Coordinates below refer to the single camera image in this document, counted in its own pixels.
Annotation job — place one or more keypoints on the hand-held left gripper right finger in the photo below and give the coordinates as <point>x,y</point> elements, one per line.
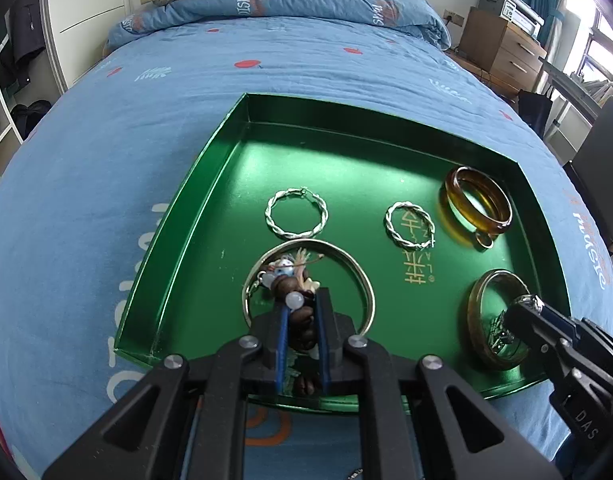
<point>324,345</point>

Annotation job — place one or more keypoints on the dark tote bag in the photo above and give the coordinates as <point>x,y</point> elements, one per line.
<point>533,110</point>

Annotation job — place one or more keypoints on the black bag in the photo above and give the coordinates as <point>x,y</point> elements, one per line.
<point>31,115</point>

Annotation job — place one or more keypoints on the twisted silver hoop earring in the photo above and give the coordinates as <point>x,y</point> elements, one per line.
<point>269,216</point>
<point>388,225</point>

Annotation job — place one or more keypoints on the green metal tray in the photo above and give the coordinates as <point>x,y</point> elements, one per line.
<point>336,185</point>

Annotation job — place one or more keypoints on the folded blue duvet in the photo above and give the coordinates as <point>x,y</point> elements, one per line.
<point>311,7</point>

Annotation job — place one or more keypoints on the grey printer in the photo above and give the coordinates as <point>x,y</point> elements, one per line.
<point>511,7</point>

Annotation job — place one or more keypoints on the wooden nightstand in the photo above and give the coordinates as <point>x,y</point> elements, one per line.
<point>479,72</point>

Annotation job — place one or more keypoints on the gold bangle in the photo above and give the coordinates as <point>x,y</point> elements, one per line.
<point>474,320</point>

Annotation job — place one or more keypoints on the hanging dark clothes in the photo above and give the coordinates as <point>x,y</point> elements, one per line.
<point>26,25</point>

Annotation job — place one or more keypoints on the grey chair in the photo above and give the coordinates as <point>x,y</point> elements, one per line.
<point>601,160</point>

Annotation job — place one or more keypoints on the wooden dresser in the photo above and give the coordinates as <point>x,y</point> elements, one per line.
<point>501,47</point>

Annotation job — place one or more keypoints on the glass desk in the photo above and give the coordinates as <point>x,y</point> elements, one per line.
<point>571,90</point>

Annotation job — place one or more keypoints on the wall socket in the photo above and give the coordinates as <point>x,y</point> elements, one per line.
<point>454,16</point>

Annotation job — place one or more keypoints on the white wardrobe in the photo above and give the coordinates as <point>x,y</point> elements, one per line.
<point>86,0</point>

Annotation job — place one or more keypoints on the amber bangle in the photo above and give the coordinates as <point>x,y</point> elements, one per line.
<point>454,205</point>

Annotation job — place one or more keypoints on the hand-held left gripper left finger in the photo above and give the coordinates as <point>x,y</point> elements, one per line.
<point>284,345</point>

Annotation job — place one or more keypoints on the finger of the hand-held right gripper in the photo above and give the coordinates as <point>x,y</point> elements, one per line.
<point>541,340</point>
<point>553,314</point>

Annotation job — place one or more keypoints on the silver bangle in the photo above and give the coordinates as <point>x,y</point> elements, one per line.
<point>370,295</point>

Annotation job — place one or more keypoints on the brown beaded charm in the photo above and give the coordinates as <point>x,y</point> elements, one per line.
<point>286,287</point>

